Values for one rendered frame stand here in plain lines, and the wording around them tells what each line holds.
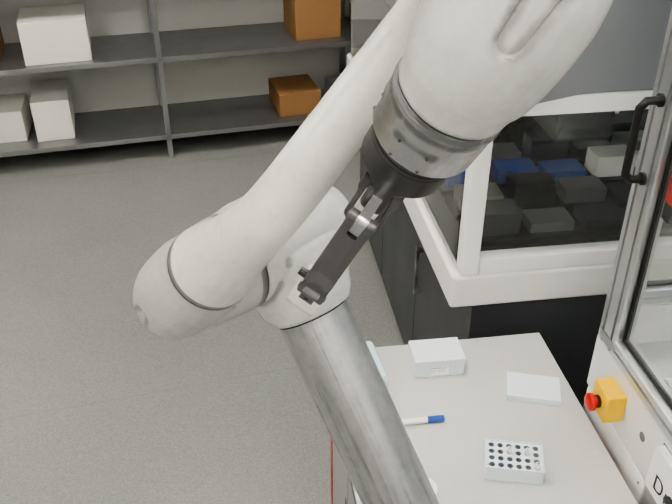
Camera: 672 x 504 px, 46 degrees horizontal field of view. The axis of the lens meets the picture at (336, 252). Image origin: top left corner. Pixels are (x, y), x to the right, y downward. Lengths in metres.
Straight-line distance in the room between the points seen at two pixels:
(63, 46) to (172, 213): 1.11
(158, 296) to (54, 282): 2.99
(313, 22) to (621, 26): 3.10
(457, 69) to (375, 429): 0.66
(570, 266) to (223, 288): 1.49
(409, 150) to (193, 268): 0.34
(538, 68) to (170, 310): 0.54
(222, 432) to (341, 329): 1.94
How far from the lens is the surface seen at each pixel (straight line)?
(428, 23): 0.53
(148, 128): 4.96
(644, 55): 2.01
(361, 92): 0.73
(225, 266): 0.82
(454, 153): 0.58
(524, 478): 1.80
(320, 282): 0.67
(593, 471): 1.87
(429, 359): 1.99
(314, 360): 1.05
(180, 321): 0.93
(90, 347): 3.44
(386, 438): 1.10
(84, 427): 3.09
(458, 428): 1.90
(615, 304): 1.83
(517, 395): 1.98
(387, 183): 0.63
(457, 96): 0.53
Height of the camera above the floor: 2.09
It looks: 32 degrees down
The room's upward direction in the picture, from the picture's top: straight up
